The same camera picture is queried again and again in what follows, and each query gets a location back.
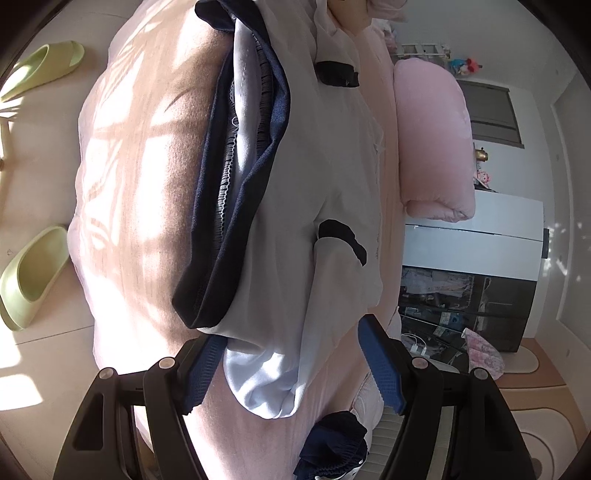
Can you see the white and black wardrobe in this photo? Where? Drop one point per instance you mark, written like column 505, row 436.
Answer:
column 471, row 249

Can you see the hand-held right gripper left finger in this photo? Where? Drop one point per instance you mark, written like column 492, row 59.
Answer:
column 203, row 374

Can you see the white jacket with navy trim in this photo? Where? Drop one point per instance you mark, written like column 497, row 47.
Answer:
column 300, row 161

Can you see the gold pot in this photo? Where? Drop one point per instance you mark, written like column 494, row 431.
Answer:
column 481, row 154

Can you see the grey cabinet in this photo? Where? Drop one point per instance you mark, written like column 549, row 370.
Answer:
column 491, row 113

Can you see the pink sheeted bed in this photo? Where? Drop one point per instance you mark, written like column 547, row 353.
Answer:
column 138, row 184

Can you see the small red doll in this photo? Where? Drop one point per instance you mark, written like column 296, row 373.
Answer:
column 466, row 66

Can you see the pink printed cloth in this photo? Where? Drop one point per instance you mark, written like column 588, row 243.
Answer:
column 482, row 353

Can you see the green slipper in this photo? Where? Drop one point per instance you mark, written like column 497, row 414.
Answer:
column 32, row 277
column 46, row 64

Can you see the small pink doll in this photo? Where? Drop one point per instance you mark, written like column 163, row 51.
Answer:
column 483, row 177

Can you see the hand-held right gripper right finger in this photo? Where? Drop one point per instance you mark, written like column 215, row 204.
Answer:
column 383, row 364

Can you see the white shelf rack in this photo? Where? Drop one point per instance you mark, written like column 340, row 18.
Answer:
column 425, row 48

